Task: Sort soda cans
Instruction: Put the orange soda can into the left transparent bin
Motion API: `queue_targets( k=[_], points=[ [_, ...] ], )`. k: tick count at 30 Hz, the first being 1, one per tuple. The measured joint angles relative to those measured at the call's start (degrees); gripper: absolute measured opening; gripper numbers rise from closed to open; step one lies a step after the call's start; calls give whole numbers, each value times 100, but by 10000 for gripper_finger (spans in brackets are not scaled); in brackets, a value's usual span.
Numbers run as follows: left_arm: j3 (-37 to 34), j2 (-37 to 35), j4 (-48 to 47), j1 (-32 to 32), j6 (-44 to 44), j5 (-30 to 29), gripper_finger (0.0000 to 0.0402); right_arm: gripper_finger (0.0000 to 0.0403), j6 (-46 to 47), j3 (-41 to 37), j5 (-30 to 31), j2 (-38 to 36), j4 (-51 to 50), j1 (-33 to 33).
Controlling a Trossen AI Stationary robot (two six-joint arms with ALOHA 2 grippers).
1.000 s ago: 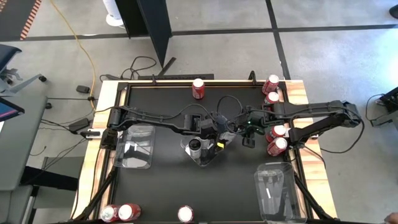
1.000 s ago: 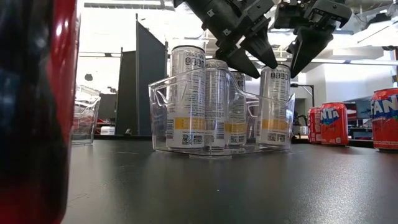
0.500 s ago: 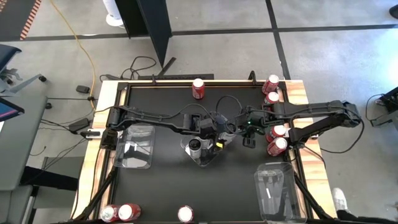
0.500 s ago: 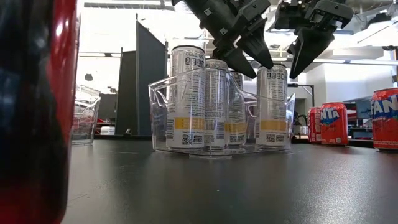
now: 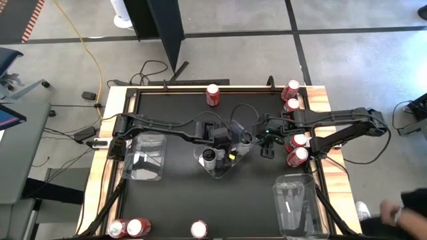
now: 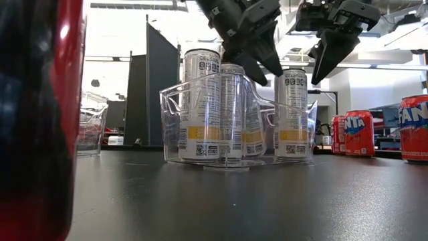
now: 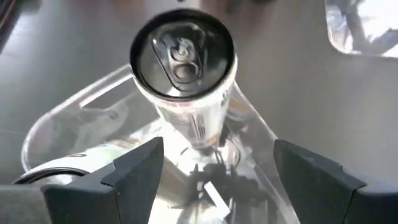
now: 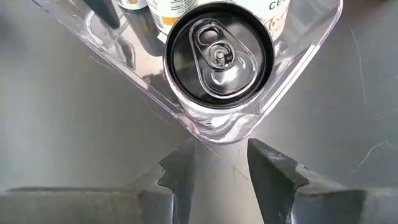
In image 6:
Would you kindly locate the black triangular rail bracket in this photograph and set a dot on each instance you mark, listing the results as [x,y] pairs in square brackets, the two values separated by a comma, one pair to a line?
[137,142]

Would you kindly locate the red Fanta soda can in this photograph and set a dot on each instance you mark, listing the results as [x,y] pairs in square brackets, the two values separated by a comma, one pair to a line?
[359,140]
[414,140]

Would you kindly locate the dark computer monitor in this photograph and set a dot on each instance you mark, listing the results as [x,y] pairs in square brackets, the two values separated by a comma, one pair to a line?
[391,117]

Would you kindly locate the long ceiling light strip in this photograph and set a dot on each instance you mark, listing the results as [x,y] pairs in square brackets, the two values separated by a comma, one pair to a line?
[384,66]

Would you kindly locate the clear plastic storage bin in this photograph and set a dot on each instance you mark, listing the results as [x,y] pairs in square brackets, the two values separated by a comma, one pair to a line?
[167,147]
[97,140]

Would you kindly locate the white Celsius energy drink can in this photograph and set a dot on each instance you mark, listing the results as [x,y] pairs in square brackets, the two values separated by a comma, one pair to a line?
[200,63]
[255,134]
[291,134]
[232,110]

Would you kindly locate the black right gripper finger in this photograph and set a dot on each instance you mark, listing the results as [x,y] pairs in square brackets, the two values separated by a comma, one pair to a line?
[334,50]
[315,51]

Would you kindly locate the round black wall object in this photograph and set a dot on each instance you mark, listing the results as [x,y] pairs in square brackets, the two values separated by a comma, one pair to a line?
[95,83]

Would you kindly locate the silver ventilation duct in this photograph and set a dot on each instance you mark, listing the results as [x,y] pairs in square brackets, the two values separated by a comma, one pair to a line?
[288,37]

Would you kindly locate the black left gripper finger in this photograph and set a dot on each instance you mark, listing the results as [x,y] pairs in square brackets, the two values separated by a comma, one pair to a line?
[269,47]
[249,65]

